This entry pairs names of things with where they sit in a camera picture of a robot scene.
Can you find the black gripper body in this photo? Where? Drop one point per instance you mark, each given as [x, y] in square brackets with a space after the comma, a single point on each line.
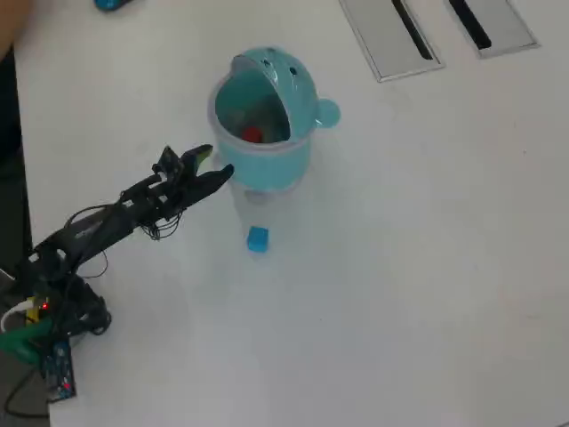
[175, 198]

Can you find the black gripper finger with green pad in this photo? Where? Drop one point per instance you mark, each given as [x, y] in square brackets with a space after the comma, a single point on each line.
[191, 160]
[213, 182]

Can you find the red cube block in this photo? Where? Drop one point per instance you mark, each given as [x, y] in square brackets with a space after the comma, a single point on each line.
[252, 134]

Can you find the blue cube block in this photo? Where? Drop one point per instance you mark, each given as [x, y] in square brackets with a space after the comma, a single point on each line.
[258, 240]

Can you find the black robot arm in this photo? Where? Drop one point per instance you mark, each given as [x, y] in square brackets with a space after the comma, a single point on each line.
[98, 227]

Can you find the teal round bin body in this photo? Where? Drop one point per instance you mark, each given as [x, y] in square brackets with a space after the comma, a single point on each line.
[262, 164]

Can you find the teal dome bin lid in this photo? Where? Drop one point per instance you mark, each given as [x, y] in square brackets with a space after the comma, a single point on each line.
[298, 89]

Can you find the teal blue gadget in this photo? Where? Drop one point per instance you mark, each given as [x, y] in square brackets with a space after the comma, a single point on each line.
[111, 3]

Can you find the yellow plug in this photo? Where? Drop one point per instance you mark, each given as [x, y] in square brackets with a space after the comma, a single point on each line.
[32, 315]

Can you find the blue controller circuit board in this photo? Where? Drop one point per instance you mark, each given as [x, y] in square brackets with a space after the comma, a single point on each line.
[60, 369]

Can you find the green table clamp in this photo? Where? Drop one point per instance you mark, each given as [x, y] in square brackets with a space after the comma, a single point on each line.
[20, 342]

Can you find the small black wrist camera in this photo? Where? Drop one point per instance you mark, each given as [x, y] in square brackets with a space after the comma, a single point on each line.
[171, 162]

